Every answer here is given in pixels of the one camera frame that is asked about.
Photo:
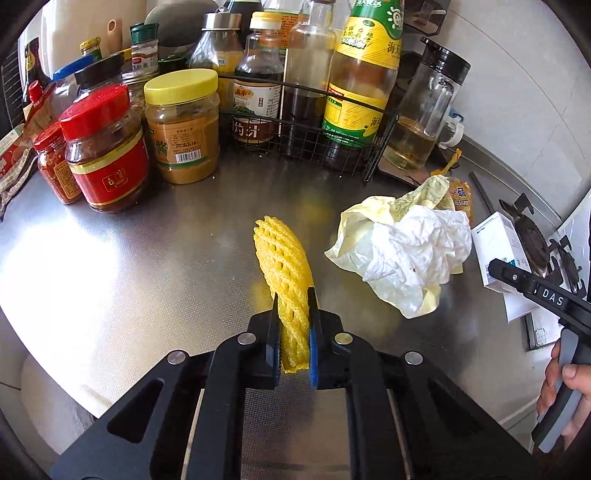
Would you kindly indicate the yellow lid peanut butter jar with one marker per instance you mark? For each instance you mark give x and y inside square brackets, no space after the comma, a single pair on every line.
[184,129]

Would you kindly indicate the small red lid chili jar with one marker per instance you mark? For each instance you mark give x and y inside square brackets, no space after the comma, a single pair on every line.
[55,161]

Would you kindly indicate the small white box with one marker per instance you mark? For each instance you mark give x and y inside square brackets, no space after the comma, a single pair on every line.
[496,244]

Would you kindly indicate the cream cabinet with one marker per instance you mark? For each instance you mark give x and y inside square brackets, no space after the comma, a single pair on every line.
[64,27]

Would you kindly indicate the green cap spice bottle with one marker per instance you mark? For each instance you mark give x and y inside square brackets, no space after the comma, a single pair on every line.
[143,46]

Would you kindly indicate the stainless gas hob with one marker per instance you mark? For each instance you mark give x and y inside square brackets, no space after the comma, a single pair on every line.
[545,334]

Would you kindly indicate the red white food packet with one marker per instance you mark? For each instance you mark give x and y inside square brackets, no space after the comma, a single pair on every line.
[11,161]

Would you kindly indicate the dark soy sauce bottle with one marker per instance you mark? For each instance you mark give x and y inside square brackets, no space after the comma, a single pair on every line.
[32,60]

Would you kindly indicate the large red lid sauce jar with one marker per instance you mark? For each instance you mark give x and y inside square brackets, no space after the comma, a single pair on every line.
[108,152]

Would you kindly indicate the red spout pouch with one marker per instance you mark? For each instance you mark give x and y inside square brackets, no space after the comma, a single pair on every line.
[39,110]

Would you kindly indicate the black lid jar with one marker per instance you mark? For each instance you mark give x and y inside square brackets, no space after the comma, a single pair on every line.
[99,76]

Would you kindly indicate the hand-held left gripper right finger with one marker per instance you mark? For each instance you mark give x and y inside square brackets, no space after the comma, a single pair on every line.
[314,360]

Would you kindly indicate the person's right hand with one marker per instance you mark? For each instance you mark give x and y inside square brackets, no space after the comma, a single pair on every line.
[579,383]

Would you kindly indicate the dark rounded vessel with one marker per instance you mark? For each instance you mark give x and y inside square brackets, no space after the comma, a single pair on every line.
[178,23]

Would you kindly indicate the yellow plastic wrapper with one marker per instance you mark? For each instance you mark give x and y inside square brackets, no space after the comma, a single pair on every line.
[455,159]

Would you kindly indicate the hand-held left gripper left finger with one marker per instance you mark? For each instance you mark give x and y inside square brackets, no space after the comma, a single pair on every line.
[265,350]

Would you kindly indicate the large yellow green label bottle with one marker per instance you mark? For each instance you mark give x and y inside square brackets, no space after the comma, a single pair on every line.
[364,78]

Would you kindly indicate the large black burner grate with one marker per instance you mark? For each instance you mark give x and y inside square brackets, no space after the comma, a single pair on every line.
[528,230]

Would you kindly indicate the clear bottle red cap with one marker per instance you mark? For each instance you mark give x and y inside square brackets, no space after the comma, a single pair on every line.
[309,69]

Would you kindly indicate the wall-mounted grey seasoning box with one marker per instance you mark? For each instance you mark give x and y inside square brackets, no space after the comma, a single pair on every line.
[425,18]

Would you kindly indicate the yellow foam fruit net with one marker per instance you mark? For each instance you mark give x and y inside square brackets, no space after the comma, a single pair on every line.
[284,277]

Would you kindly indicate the small yellow cap bottle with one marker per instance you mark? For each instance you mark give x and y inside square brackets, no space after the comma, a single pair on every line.
[90,48]

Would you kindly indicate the crumpled yellow white paper wrapper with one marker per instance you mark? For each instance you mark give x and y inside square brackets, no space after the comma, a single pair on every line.
[406,249]

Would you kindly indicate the yellow cap brown sauce bottle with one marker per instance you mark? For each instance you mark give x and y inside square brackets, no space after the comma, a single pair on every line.
[258,92]

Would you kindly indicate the orange soap packet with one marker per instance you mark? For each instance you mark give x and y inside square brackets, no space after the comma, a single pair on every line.
[461,198]

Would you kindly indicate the steel cap oil bottle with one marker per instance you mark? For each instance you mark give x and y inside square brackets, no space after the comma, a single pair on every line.
[217,50]

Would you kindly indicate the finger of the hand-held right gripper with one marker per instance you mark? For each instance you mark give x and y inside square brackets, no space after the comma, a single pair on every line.
[508,274]

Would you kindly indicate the glass oil jug black lid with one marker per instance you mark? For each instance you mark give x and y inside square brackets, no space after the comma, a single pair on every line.
[425,115]

